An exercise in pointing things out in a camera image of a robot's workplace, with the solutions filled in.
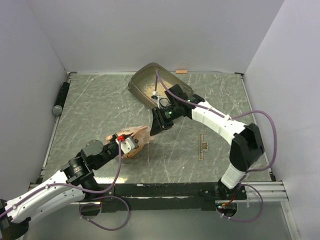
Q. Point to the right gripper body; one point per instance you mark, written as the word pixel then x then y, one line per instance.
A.
pixel 169 115

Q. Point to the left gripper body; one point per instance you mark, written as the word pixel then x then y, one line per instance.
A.
pixel 111 150

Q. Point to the pink cat litter bag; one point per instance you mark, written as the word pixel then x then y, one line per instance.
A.
pixel 135 138

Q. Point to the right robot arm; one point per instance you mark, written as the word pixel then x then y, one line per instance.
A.
pixel 246 145

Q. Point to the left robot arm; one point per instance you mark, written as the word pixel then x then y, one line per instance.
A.
pixel 74 182

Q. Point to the clean litter granules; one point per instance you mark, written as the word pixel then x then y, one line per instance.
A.
pixel 149 90

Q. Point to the grey plastic litter box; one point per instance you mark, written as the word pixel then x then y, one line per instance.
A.
pixel 146 75

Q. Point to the small orange block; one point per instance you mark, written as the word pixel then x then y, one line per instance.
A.
pixel 181 72

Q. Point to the black cylinder with grey cap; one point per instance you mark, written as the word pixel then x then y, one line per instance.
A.
pixel 61 99

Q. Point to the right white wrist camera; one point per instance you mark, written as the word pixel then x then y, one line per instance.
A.
pixel 161 101

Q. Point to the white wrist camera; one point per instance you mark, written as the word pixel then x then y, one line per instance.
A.
pixel 161 101
pixel 127 144

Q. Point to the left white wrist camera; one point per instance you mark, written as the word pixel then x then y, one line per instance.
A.
pixel 127 144

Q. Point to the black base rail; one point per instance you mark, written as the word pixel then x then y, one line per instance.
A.
pixel 164 196

